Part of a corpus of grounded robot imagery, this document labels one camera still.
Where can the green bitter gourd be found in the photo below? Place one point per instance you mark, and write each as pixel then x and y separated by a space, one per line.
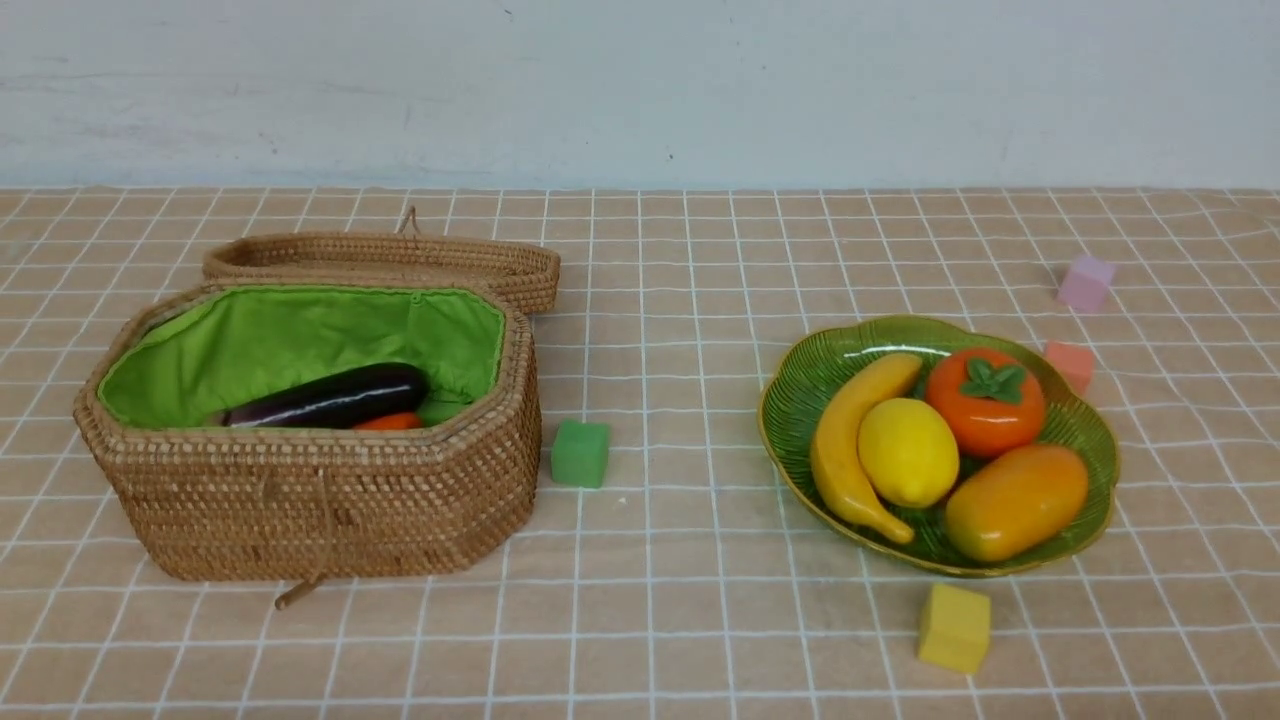
pixel 434 412

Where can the yellow lemon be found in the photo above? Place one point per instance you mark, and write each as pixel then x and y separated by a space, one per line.
pixel 908 452

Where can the woven wicker basket green lining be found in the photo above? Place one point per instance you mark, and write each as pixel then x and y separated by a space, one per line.
pixel 218 504

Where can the pink foam cube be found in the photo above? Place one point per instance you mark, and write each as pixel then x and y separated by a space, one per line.
pixel 1086 284

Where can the checkered beige tablecloth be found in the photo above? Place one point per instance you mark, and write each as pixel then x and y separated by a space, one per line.
pixel 692 585

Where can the purple eggplant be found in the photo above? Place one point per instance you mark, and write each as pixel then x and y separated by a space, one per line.
pixel 337 401

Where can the red chili pepper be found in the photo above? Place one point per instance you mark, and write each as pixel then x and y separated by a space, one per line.
pixel 398 421

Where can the red foam cube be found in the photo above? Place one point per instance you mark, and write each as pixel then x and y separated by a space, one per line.
pixel 1075 363

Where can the orange yellow mango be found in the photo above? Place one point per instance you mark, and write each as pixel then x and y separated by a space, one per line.
pixel 1016 502

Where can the green glass leaf plate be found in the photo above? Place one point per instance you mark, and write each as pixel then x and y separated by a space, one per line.
pixel 812 371

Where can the woven wicker basket lid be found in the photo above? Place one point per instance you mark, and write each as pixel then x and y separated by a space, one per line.
pixel 522 274

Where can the green foam cube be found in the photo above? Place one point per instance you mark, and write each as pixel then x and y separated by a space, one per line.
pixel 580 454

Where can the yellow foam cube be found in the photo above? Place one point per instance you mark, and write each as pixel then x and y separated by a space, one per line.
pixel 954 628

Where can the orange persimmon green leaves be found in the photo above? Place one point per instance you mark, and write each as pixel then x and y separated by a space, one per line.
pixel 990 401

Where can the yellow banana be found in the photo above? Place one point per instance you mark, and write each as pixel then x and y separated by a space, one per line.
pixel 838 474

